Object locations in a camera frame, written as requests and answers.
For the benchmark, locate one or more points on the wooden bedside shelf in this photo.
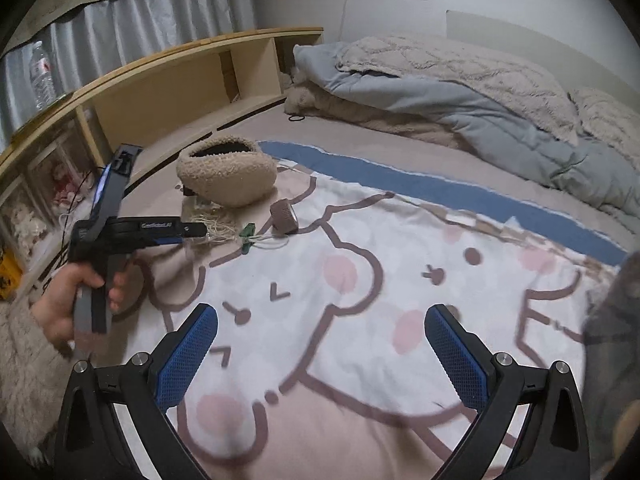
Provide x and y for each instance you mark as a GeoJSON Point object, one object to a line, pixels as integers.
{"type": "Point", "coordinates": [175, 85]}

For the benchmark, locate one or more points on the clear display box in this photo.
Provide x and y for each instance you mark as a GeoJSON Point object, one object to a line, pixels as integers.
{"type": "Point", "coordinates": [45, 195]}

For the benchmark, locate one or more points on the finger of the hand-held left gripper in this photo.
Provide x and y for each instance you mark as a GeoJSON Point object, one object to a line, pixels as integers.
{"type": "Point", "coordinates": [192, 231]}

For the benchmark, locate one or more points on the yellow packet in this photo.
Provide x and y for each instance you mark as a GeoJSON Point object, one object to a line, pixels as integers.
{"type": "Point", "coordinates": [7, 275]}

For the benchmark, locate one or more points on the clear bag of twine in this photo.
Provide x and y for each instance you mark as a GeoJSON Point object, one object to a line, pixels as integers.
{"type": "Point", "coordinates": [217, 225]}

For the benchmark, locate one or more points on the grey duvet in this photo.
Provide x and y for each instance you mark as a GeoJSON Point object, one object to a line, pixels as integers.
{"type": "Point", "coordinates": [450, 105]}

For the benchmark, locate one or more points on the beige fuzzy slipper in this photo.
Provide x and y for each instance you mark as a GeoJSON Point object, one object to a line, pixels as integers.
{"type": "Point", "coordinates": [227, 175]}

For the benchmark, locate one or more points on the brown tape roll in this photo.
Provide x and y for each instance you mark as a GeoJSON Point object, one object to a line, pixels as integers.
{"type": "Point", "coordinates": [284, 215]}

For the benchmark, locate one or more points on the grey curtain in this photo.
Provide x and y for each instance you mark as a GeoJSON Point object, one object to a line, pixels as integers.
{"type": "Point", "coordinates": [150, 20]}

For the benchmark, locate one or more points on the printed cartoon blanket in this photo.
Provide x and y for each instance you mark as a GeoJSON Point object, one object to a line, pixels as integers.
{"type": "Point", "coordinates": [350, 285]}

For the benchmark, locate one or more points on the plush toy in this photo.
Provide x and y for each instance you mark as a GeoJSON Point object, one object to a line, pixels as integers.
{"type": "Point", "coordinates": [65, 182]}

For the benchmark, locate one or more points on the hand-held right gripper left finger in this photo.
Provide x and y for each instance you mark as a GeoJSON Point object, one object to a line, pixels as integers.
{"type": "Point", "coordinates": [187, 355]}

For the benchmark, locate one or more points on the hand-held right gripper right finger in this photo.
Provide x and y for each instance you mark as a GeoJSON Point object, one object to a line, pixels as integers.
{"type": "Point", "coordinates": [457, 360]}

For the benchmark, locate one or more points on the person's left hand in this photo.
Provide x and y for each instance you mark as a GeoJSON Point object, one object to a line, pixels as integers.
{"type": "Point", "coordinates": [57, 310]}

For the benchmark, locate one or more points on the fluffy beige rug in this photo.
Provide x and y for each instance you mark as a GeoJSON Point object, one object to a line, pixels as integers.
{"type": "Point", "coordinates": [30, 370]}

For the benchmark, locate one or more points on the clear water bottle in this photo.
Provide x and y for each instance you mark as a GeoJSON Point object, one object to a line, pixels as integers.
{"type": "Point", "coordinates": [42, 77]}

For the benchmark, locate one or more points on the beige fuzzy blanket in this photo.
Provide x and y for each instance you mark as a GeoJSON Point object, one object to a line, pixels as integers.
{"type": "Point", "coordinates": [360, 115]}

